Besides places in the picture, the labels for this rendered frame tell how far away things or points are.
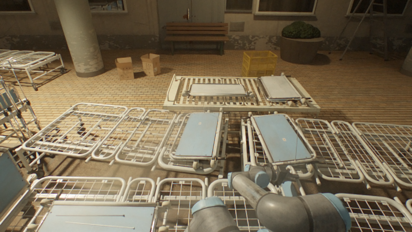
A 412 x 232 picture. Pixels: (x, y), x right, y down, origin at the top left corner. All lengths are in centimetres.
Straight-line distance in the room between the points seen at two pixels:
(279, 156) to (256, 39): 527
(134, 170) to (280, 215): 210
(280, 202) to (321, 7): 691
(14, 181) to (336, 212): 201
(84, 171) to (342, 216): 256
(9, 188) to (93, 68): 364
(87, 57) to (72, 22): 72
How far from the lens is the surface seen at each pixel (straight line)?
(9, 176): 209
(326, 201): 81
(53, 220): 181
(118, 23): 711
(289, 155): 205
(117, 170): 273
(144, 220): 158
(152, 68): 490
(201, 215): 77
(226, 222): 74
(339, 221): 82
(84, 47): 520
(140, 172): 262
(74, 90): 490
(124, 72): 486
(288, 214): 75
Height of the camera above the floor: 189
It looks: 30 degrees down
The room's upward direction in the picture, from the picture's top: 1 degrees clockwise
